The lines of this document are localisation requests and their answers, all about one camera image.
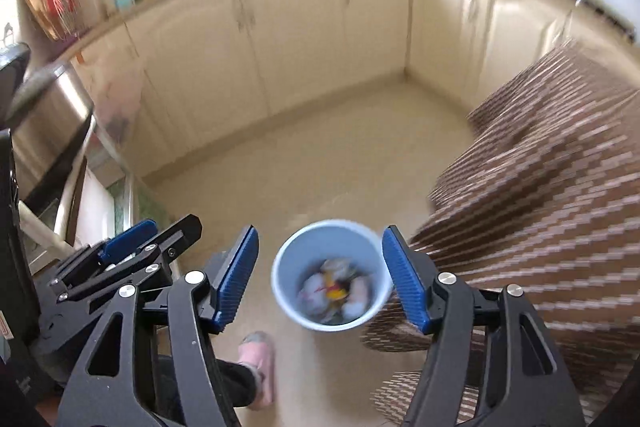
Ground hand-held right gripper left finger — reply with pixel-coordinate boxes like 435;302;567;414
54;224;261;427

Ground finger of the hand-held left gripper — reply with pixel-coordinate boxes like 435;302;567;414
57;214;203;303
50;219;158;289

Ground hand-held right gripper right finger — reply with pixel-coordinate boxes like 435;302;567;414
381;225;587;427

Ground blue trash bin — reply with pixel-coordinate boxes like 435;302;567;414
271;219;395;333

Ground yellow snack wrapper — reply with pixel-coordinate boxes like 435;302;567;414
322;282;351;303

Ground pink slipper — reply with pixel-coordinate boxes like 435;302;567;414
237;331;276;410

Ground person's leg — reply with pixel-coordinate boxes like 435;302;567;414
155;354;261;427

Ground stainless steel appliance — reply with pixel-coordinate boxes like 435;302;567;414
10;62;96;228

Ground brown polka dot tablecloth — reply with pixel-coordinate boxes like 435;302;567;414
360;38;640;427

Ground red kitchen tool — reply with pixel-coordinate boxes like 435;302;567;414
45;0;81;40

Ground cream base cabinets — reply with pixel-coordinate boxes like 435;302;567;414
70;0;640;188

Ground wooden cutting board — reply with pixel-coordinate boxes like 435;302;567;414
19;0;61;42

